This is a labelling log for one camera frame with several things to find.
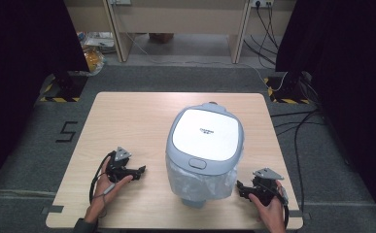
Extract clear plastic bag of packets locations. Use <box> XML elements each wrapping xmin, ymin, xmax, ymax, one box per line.
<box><xmin>76</xmin><ymin>30</ymin><xmax>118</xmax><ymax>55</ymax></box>

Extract grey and white trash can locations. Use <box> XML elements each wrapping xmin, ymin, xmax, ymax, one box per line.
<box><xmin>164</xmin><ymin>101</ymin><xmax>246</xmax><ymax>210</ymax></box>

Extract clear plastic trash bag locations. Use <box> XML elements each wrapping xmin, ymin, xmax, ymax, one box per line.
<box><xmin>165</xmin><ymin>154</ymin><xmax>239</xmax><ymax>202</ymax></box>

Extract black stand base striped tape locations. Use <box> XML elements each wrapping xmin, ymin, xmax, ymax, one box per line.
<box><xmin>39</xmin><ymin>70</ymin><xmax>88</xmax><ymax>104</ymax></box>
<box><xmin>263</xmin><ymin>71</ymin><xmax>312</xmax><ymax>105</ymax></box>

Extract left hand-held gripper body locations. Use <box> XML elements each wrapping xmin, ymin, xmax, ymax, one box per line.
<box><xmin>105</xmin><ymin>146</ymin><xmax>133</xmax><ymax>183</ymax></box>

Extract white wall socket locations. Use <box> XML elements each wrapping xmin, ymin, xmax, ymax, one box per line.
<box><xmin>249</xmin><ymin>0</ymin><xmax>275</xmax><ymax>9</ymax></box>

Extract black floor cables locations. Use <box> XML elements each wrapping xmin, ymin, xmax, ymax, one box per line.
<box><xmin>268</xmin><ymin>81</ymin><xmax>327</xmax><ymax>208</ymax></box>

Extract yellow plastic bag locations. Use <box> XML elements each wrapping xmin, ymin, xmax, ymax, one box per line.
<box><xmin>82</xmin><ymin>46</ymin><xmax>106</xmax><ymax>75</ymax></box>

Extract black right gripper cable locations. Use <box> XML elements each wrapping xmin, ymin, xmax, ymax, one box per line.
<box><xmin>282</xmin><ymin>203</ymin><xmax>291</xmax><ymax>228</ymax></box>

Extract dark curtain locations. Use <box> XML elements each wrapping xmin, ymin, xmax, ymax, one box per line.
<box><xmin>274</xmin><ymin>0</ymin><xmax>376</xmax><ymax>224</ymax></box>

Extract person's right hand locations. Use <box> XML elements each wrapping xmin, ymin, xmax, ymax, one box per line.
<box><xmin>248</xmin><ymin>180</ymin><xmax>288</xmax><ymax>233</ymax></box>

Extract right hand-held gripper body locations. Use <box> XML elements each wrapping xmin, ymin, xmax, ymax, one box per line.
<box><xmin>245</xmin><ymin>167</ymin><xmax>290</xmax><ymax>207</ymax></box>

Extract beige wooden desk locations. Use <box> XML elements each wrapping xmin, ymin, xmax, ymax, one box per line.
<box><xmin>62</xmin><ymin>0</ymin><xmax>297</xmax><ymax>65</ymax></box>

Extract black wall socket cables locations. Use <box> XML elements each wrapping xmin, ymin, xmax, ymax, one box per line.
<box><xmin>242</xmin><ymin>1</ymin><xmax>281</xmax><ymax>66</ymax></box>

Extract person's left hand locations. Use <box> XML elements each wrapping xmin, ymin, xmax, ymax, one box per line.
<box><xmin>93</xmin><ymin>172</ymin><xmax>134</xmax><ymax>209</ymax></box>

